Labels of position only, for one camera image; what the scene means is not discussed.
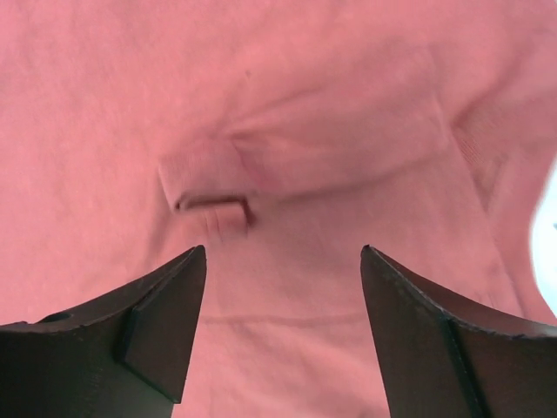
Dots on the salmon pink t shirt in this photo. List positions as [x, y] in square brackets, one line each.
[283, 136]

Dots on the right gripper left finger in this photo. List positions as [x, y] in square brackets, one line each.
[123, 354]

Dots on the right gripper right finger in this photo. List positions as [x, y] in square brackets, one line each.
[441, 354]

